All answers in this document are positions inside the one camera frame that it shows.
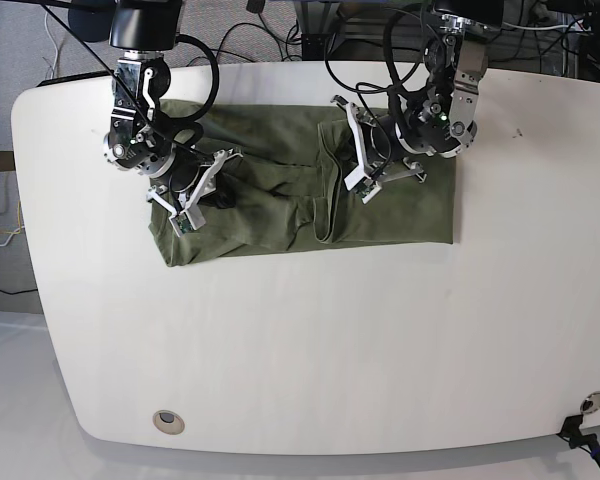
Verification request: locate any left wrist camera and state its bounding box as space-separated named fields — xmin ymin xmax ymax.
xmin=354 ymin=182 xmax=382 ymax=205

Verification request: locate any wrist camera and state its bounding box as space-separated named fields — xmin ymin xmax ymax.
xmin=354 ymin=182 xmax=382 ymax=205
xmin=168 ymin=210 xmax=206 ymax=238

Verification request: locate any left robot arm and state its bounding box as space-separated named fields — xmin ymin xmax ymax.
xmin=332 ymin=1 xmax=504 ymax=201

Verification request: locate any green T-shirt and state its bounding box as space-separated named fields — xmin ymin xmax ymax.
xmin=149 ymin=104 xmax=456 ymax=267

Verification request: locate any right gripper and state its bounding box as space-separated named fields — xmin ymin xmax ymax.
xmin=146 ymin=149 xmax=243 ymax=212

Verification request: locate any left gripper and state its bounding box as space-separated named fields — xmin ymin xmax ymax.
xmin=331 ymin=95 xmax=427 ymax=190

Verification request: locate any table grommet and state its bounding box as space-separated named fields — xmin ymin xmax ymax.
xmin=153 ymin=410 xmax=185 ymax=435
xmin=580 ymin=391 xmax=600 ymax=415

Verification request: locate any black cable clamp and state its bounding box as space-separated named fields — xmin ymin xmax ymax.
xmin=557 ymin=414 xmax=600 ymax=470

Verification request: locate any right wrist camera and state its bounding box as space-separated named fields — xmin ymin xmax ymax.
xmin=168 ymin=210 xmax=206 ymax=238

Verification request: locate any left table grommet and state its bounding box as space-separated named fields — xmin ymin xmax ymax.
xmin=153 ymin=410 xmax=185 ymax=435

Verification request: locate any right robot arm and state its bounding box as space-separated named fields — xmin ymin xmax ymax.
xmin=71 ymin=1 xmax=236 ymax=212

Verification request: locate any right table grommet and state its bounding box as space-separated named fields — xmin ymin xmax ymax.
xmin=580 ymin=391 xmax=600 ymax=415

